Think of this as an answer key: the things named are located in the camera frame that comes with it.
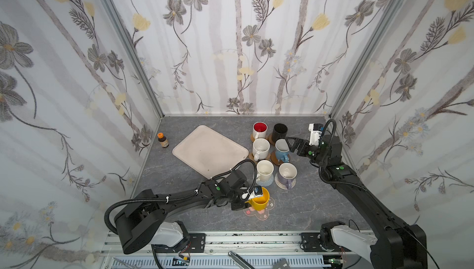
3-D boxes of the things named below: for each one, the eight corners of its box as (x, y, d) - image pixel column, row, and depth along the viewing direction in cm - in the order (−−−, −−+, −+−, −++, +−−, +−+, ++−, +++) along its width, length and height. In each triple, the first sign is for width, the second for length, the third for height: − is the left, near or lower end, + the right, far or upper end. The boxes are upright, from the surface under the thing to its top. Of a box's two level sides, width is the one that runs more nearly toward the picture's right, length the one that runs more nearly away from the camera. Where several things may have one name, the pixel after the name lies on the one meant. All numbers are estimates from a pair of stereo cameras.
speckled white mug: (252, 164, 99) (254, 155, 92) (252, 147, 106) (253, 137, 99) (269, 164, 99) (271, 156, 92) (267, 147, 107) (269, 137, 99)
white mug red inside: (253, 144, 109) (254, 135, 102) (252, 130, 116) (253, 121, 109) (266, 144, 109) (268, 136, 102) (265, 130, 116) (267, 121, 109)
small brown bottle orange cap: (161, 148, 106) (155, 138, 99) (163, 142, 109) (158, 132, 102) (167, 148, 106) (162, 138, 99) (169, 142, 109) (164, 132, 102)
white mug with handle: (256, 183, 93) (258, 174, 84) (255, 170, 98) (257, 160, 89) (271, 183, 93) (274, 174, 84) (269, 170, 98) (272, 160, 89)
